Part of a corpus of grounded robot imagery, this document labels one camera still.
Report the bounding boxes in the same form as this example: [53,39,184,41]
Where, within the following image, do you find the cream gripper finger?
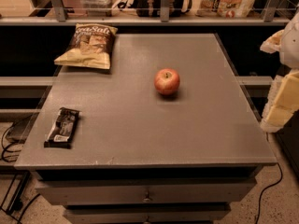
[260,30,284,53]
[260,70,299,133]

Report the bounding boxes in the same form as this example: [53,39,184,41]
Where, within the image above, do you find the black rxbar chocolate bar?
[44,107,79,148]

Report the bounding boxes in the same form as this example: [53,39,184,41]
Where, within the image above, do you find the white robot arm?
[260,14,299,133]

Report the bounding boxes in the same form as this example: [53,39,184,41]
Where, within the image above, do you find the printed snack bag on shelf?
[196,0,255,18]

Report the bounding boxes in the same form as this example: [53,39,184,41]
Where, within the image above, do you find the brown sea salt chip bag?
[54,23,118,69]

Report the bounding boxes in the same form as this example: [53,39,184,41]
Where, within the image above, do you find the red apple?
[154,68,180,95]

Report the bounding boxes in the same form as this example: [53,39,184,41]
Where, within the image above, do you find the grey drawer cabinet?
[16,34,276,224]

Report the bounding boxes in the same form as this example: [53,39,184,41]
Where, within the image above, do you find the black backpack on shelf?
[132,0,192,17]

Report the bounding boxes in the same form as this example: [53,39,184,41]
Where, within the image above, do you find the upper drawer knob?
[143,195,152,203]

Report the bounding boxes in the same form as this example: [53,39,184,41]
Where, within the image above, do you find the black metal stand left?
[0,172,30,215]

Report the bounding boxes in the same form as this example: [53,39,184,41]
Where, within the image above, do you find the metal shelf rail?
[0,0,298,26]

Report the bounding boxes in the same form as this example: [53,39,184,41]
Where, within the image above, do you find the black cable right floor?
[254,162,284,224]

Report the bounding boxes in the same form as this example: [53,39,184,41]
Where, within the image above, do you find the black cables left floor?
[0,115,32,163]

